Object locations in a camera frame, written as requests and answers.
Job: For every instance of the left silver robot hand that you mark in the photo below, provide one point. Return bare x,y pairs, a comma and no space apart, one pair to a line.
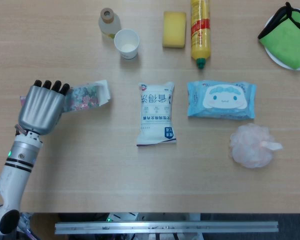
42,110

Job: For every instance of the floral printed cardboard box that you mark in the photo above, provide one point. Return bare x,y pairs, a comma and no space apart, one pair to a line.
88,98

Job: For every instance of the white paper cup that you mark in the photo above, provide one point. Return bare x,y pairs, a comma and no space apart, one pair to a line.
127,45

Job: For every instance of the frosted bottle with wooden cap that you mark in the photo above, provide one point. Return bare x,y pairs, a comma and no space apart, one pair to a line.
109,23

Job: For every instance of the white laundry detergent pouch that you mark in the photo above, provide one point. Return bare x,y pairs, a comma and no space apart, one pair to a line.
156,115

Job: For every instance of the yellow sponge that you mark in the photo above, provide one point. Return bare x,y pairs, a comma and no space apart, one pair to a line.
173,30

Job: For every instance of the yellow bottle with green cap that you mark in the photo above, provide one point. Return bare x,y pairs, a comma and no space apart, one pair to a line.
200,32

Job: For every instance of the blue cartoon wet wipes pack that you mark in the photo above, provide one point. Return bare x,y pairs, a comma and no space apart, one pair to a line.
221,101

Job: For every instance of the pink mesh bath pouf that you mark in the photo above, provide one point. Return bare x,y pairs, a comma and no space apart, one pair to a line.
252,147

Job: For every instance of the white paper plate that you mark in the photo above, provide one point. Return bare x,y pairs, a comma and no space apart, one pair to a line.
273,57

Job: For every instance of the green microfiber cloth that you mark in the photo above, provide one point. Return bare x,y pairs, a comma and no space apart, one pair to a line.
287,42

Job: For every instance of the aluminium profile rail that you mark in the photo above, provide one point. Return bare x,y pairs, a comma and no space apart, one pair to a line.
166,227

